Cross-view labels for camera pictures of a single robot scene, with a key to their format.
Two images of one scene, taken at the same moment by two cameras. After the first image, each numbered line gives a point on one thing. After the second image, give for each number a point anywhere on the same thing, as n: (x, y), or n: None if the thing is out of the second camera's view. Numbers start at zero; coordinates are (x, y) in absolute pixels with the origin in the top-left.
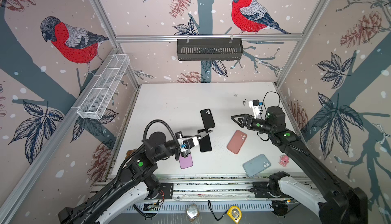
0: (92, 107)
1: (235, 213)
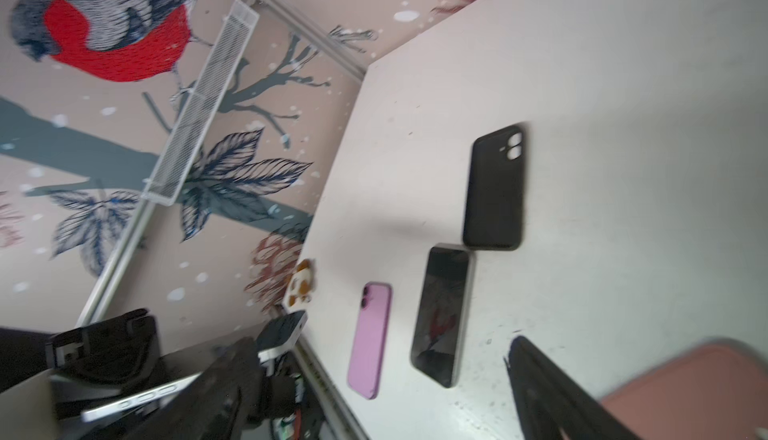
0: (185, 142)
1: None
